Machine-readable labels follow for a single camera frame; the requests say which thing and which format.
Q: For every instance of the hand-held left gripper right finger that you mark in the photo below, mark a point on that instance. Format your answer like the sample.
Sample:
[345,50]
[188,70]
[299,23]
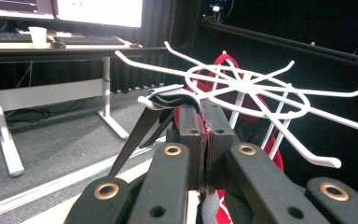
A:
[220,137]

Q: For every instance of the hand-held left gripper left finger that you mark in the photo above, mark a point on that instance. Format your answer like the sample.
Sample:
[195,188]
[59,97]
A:
[195,140]

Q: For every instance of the grey sun visor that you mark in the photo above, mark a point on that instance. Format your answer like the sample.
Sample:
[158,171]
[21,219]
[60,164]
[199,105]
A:
[167,98]

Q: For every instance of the black curtain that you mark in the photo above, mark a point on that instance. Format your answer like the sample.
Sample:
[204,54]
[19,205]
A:
[155,31]

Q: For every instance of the black keyboard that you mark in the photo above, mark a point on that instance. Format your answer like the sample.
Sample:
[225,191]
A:
[90,39]
[3,36]

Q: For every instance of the white-legged office desk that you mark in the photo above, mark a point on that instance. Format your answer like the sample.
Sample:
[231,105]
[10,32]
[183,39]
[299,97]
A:
[43,93]

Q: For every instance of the bright computer monitor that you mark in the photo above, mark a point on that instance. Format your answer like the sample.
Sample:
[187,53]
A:
[99,12]

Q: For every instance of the black computer mouse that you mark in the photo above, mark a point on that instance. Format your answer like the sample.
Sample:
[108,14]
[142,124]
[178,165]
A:
[58,44]

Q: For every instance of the white paper cup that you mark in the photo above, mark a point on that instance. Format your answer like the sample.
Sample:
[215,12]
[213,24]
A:
[38,36]

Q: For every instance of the dark computer monitor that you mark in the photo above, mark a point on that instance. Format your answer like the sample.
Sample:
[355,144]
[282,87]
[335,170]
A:
[15,7]

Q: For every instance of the camera on stand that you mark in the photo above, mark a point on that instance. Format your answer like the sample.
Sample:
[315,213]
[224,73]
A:
[216,7]

